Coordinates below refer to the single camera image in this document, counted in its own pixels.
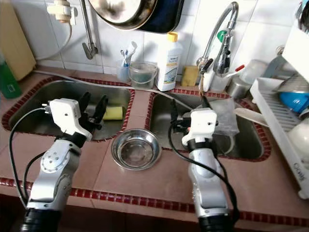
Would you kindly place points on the plain yellow sponge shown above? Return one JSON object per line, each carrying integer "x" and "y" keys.
{"x": 189, "y": 76}

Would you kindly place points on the brown twine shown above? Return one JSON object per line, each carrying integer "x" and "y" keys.
{"x": 201, "y": 86}

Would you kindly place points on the clear plastic bucket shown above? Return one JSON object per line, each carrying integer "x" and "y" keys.
{"x": 143, "y": 76}

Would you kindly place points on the white blue toothbrush dark bristles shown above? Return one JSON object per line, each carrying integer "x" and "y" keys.
{"x": 125, "y": 57}

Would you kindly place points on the clear plastic container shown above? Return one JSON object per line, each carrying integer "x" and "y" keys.
{"x": 253, "y": 71}

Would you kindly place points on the steel sink basin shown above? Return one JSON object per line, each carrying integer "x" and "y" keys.
{"x": 161, "y": 116}
{"x": 38, "y": 96}

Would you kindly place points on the white dish rack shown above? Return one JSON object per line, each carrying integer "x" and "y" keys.
{"x": 270, "y": 125}

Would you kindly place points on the blue bowl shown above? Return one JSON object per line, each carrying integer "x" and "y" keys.
{"x": 294, "y": 101}

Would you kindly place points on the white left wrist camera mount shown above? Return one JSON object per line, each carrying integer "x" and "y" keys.
{"x": 67, "y": 116}

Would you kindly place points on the white detergent bottle yellow cap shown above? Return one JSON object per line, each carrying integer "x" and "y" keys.
{"x": 169, "y": 67}

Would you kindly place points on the clear toothbrush cup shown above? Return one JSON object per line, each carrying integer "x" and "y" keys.
{"x": 123, "y": 75}

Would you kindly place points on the white plate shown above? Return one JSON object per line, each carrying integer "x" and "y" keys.
{"x": 300, "y": 135}

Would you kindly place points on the beige flat spatula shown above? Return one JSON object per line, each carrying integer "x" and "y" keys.
{"x": 251, "y": 117}

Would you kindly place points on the clear plastic bag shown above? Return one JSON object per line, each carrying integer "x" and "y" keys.
{"x": 227, "y": 118}

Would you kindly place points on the green dish soap bottle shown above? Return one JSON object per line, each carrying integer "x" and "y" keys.
{"x": 8, "y": 82}

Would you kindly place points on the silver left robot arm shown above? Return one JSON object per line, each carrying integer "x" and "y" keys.
{"x": 53, "y": 179}

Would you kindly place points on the steel cup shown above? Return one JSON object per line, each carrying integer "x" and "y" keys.
{"x": 237, "y": 88}

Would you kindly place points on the large shiny steel pan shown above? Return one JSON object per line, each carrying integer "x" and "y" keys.
{"x": 123, "y": 12}

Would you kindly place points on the white toothpaste tube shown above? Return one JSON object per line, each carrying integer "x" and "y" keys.
{"x": 133, "y": 49}

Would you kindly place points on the chrome curved faucet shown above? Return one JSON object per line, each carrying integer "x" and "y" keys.
{"x": 219, "y": 17}

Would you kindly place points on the metal pipe tap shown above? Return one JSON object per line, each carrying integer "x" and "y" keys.
{"x": 87, "y": 31}

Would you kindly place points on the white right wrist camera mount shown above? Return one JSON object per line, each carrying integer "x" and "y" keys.
{"x": 200, "y": 125}

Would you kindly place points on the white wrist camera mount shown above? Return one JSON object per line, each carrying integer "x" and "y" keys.
{"x": 200, "y": 125}
{"x": 67, "y": 116}

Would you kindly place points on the round steel bowl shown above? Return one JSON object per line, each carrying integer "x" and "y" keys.
{"x": 136, "y": 150}

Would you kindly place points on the dark blue tray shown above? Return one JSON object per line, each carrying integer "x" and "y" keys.
{"x": 169, "y": 17}

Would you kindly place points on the beige water filter appliance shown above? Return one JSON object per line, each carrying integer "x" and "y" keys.
{"x": 14, "y": 43}

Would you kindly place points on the white red-tipped utensil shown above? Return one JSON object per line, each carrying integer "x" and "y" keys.
{"x": 234, "y": 71}

